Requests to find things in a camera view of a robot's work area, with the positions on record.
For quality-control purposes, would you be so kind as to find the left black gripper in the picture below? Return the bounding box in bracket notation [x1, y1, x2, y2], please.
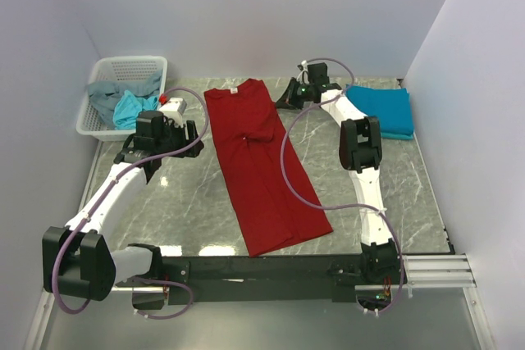
[156, 119, 203, 158]

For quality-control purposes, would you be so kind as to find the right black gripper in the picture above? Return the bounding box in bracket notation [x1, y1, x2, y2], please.
[273, 79, 313, 111]

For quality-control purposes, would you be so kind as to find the red t shirt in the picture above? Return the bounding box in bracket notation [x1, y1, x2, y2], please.
[204, 79, 332, 257]

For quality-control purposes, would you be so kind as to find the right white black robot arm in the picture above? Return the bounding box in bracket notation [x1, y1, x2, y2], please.
[276, 58, 404, 284]

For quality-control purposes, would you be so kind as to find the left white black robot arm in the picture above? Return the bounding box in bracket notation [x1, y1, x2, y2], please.
[42, 111, 203, 302]

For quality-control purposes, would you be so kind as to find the folded teal t shirt stack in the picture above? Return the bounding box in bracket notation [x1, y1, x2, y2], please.
[346, 85, 414, 140]

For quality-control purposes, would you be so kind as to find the light blue t shirt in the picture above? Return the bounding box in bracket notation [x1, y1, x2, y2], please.
[112, 90, 159, 130]

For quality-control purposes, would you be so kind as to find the grey blue t shirt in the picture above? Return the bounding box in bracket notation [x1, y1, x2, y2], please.
[87, 70, 162, 129]

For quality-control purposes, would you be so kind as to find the white plastic laundry basket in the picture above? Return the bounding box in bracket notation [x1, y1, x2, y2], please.
[76, 56, 168, 142]

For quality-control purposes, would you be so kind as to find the black base crossbar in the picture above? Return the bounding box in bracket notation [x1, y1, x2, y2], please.
[114, 254, 409, 312]

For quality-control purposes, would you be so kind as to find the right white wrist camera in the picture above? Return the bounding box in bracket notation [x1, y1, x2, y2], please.
[297, 60, 308, 84]

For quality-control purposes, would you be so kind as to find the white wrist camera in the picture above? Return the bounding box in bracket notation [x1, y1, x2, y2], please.
[297, 60, 308, 84]
[159, 98, 187, 127]

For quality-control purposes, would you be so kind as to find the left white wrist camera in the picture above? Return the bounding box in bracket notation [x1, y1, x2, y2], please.
[159, 98, 187, 127]

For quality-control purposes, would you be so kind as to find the aluminium rail frame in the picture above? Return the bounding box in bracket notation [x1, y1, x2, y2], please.
[22, 144, 495, 350]

